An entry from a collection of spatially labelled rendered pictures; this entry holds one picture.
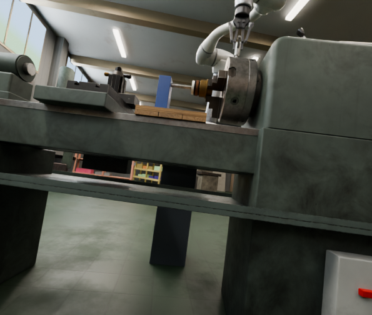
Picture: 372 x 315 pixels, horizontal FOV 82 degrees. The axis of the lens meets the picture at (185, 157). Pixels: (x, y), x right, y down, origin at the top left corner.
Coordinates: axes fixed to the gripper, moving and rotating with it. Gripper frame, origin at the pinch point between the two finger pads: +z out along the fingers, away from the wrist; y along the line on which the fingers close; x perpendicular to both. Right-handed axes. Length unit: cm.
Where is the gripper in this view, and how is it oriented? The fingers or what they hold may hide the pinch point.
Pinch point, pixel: (237, 50)
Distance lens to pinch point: 125.9
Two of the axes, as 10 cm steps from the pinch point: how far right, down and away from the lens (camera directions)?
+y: -9.8, -1.3, 1.6
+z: -1.3, 9.9, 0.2
